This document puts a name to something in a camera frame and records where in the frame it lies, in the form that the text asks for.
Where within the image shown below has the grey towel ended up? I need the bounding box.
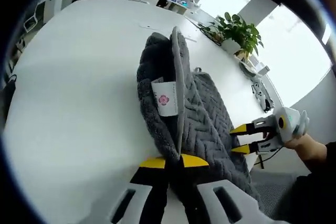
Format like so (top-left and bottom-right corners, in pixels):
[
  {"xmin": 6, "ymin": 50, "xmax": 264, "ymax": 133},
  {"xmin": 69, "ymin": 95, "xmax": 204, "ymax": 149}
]
[{"xmin": 136, "ymin": 26, "xmax": 263, "ymax": 211}]

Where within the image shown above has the person's dark clothing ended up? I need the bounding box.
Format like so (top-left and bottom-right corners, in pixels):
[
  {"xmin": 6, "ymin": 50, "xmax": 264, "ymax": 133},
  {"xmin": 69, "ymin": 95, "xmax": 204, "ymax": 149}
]
[{"xmin": 275, "ymin": 174, "xmax": 336, "ymax": 224}]

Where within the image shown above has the long white desk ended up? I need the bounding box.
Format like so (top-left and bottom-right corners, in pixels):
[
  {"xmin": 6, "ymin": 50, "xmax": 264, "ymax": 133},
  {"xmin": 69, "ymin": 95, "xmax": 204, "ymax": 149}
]
[{"xmin": 131, "ymin": 0, "xmax": 203, "ymax": 16}]

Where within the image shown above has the person's right hand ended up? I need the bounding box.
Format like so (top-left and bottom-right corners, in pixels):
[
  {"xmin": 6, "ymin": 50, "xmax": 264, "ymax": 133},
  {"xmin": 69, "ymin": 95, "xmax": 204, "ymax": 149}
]
[{"xmin": 285, "ymin": 134, "xmax": 328, "ymax": 162}]

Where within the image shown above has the green potted plant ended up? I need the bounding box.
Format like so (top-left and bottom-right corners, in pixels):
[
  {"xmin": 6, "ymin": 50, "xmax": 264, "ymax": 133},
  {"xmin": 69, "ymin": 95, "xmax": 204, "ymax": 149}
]
[{"xmin": 198, "ymin": 11, "xmax": 265, "ymax": 58}]

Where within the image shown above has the white cabinet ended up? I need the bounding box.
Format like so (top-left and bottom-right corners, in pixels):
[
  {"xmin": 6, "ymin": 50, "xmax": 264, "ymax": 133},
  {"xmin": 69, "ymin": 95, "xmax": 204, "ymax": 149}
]
[{"xmin": 23, "ymin": 0, "xmax": 77, "ymax": 32}]

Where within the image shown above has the grey fabric chair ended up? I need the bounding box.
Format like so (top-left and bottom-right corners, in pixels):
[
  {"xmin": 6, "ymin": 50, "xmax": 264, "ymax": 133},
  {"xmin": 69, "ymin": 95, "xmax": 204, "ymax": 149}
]
[{"xmin": 250, "ymin": 168, "xmax": 297, "ymax": 214}]

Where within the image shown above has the white and black headset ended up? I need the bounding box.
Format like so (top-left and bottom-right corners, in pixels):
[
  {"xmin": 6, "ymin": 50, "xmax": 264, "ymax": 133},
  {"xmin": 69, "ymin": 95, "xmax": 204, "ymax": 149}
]
[{"xmin": 238, "ymin": 58, "xmax": 271, "ymax": 78}]

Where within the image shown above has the white game controller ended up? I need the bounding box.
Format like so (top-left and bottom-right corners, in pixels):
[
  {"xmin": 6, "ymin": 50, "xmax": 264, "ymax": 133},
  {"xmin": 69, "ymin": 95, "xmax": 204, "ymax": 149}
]
[{"xmin": 251, "ymin": 82, "xmax": 274, "ymax": 112}]

